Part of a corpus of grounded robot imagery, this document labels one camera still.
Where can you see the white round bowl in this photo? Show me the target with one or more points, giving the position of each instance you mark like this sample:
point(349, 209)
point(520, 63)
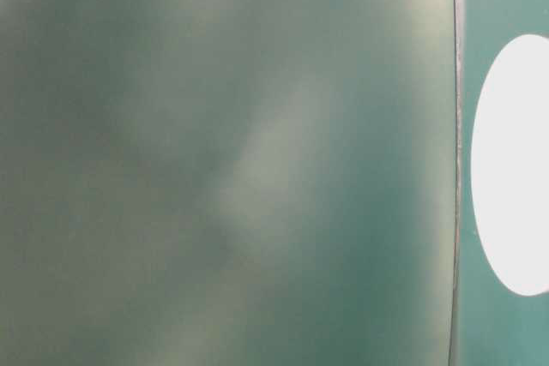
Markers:
point(509, 165)

